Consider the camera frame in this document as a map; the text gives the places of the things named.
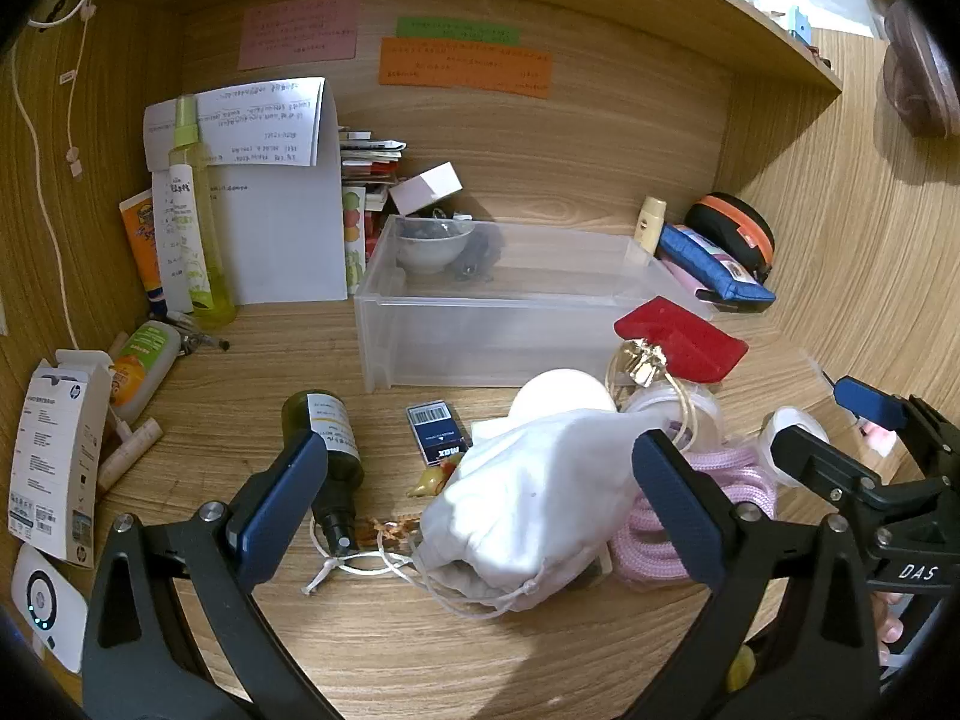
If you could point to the dark green glass bottle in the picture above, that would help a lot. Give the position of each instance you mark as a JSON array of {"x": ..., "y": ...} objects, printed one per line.
[{"x": 337, "y": 465}]

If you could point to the folded white printed paper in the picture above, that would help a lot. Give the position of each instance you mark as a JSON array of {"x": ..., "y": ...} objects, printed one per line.
[{"x": 255, "y": 127}]

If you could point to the person's right hand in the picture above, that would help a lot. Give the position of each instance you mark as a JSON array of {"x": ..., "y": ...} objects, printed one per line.
[{"x": 892, "y": 626}]

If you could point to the white ceramic bowl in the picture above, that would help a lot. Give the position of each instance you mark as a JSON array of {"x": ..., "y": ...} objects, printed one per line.
[{"x": 435, "y": 247}]

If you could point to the metal keys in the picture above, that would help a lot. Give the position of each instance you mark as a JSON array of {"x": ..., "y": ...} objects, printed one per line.
[{"x": 187, "y": 337}]

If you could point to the small yellow item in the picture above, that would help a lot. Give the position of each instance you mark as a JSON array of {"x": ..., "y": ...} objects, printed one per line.
[{"x": 739, "y": 671}]

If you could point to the pale lip balm tube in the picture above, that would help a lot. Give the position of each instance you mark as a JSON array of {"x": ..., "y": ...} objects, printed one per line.
[{"x": 127, "y": 454}]

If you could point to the white round cap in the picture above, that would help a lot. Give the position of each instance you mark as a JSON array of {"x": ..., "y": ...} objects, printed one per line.
[{"x": 795, "y": 420}]

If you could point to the white printed carton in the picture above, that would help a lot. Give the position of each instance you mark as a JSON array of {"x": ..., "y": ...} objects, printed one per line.
[{"x": 56, "y": 465}]

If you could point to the dark blue small box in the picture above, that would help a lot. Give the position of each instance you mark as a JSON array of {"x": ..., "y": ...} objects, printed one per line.
[{"x": 439, "y": 431}]

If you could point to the clear tape roll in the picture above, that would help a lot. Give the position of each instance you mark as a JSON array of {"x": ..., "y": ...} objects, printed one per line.
[{"x": 701, "y": 409}]

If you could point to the brown object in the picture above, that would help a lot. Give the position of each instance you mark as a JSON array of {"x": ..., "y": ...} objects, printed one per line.
[{"x": 919, "y": 82}]

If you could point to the fruit print carton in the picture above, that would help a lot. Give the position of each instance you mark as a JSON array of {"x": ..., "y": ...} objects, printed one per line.
[{"x": 352, "y": 232}]

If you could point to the white orange lotion bottle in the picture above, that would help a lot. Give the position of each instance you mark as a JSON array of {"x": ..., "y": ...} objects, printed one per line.
[{"x": 146, "y": 360}]

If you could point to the stack of cards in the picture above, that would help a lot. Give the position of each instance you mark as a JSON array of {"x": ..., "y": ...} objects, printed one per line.
[{"x": 367, "y": 157}]

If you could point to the green paper note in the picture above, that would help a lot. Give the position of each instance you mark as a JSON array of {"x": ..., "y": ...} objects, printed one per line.
[{"x": 457, "y": 30}]

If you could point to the wooden desktop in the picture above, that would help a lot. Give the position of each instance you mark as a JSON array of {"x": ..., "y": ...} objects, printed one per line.
[{"x": 525, "y": 660}]

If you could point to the white round lid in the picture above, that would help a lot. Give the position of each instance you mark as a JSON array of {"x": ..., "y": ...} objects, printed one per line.
[{"x": 562, "y": 394}]

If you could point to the small blue item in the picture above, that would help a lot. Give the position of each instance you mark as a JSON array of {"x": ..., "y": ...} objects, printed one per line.
[{"x": 800, "y": 24}]

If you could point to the orange sunscreen tube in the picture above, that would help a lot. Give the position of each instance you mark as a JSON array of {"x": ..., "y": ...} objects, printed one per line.
[{"x": 141, "y": 240}]

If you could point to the white squeeze tube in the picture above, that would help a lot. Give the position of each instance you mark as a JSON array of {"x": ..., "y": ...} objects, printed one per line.
[{"x": 176, "y": 240}]

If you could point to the pink paper note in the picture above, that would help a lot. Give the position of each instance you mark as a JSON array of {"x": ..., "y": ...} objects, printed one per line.
[{"x": 296, "y": 34}]

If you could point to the clear plastic storage box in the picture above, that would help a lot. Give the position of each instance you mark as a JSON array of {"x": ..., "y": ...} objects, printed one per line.
[{"x": 510, "y": 337}]

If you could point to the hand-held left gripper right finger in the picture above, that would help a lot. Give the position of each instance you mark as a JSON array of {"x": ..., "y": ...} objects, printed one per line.
[{"x": 675, "y": 510}]

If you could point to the blue pencil pouch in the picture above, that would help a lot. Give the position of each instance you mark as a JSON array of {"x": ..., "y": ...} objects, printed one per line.
[{"x": 705, "y": 259}]

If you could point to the black orange round case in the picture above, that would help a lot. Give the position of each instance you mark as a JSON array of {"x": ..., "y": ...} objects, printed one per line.
[{"x": 739, "y": 221}]

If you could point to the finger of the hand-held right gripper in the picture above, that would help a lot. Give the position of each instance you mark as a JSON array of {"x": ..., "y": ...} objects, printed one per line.
[
  {"x": 817, "y": 461},
  {"x": 870, "y": 401}
]

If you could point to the orange paper note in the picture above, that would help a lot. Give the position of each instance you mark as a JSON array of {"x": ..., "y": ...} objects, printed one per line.
[{"x": 465, "y": 67}]

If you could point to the white pocket router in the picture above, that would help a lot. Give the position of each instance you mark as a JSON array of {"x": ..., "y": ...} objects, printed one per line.
[{"x": 45, "y": 600}]

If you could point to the pink flat item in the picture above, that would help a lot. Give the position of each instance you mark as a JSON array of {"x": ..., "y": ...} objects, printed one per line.
[{"x": 682, "y": 274}]

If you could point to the beige cylindrical bottle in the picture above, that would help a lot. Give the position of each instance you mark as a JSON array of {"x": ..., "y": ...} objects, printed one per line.
[{"x": 651, "y": 229}]

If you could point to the small white box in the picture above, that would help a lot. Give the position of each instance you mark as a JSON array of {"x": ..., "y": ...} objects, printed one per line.
[{"x": 431, "y": 184}]

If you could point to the red card holder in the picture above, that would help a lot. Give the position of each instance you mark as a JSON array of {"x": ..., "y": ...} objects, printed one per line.
[{"x": 690, "y": 341}]

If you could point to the yellow-green spray bottle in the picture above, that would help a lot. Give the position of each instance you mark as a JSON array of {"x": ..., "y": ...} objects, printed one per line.
[{"x": 214, "y": 292}]

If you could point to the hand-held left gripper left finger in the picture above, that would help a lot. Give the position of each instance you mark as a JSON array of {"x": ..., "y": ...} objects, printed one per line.
[{"x": 281, "y": 510}]

